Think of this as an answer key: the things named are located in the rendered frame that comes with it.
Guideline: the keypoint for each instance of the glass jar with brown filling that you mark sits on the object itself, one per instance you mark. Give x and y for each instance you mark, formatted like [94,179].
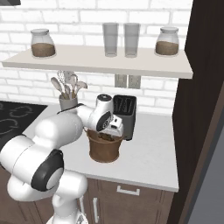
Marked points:
[43,43]
[167,42]

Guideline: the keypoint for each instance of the tall dark brown cabinet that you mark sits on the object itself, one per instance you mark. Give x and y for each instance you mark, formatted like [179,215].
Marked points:
[195,87]

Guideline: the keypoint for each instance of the dark grey toaster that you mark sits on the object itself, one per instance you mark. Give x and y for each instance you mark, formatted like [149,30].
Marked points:
[129,116]

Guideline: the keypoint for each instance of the grey utensil pot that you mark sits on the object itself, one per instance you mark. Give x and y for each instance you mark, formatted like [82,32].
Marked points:
[68,103]

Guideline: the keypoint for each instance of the brown drawer front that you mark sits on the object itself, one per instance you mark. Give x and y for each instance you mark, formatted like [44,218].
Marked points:
[131,204]

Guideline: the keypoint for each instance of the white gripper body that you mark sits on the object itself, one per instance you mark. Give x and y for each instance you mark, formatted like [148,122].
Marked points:
[112,132]

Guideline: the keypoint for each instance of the brown cabinet door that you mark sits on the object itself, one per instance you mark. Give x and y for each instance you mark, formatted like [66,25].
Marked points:
[17,208]
[90,201]

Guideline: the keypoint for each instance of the brown woven basket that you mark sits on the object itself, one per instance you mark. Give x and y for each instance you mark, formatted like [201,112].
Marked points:
[103,150]

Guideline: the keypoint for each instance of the dark range hood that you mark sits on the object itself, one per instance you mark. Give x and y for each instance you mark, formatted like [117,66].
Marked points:
[10,2]

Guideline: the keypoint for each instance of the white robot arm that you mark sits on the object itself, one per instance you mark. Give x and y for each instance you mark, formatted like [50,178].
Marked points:
[52,137]

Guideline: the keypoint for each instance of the pale wooden spoon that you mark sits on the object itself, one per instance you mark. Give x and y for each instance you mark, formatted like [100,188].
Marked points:
[56,83]
[81,85]

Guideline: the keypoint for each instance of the grey wall outlet plate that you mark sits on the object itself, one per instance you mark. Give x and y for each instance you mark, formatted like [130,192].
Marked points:
[134,82]
[120,81]

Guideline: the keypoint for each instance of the clear drinking glass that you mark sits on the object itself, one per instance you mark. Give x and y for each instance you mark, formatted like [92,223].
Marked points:
[110,39]
[131,40]

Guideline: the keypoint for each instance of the grey fridge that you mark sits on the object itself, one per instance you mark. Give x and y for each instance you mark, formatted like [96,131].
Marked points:
[211,186]

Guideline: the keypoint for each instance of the pale slotted spatula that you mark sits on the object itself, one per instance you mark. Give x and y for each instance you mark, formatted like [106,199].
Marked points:
[61,76]

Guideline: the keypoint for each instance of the black hob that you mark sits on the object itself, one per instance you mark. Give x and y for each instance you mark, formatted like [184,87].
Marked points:
[14,119]

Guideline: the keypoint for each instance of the pale wall shelf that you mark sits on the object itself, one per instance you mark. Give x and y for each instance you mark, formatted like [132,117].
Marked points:
[96,62]

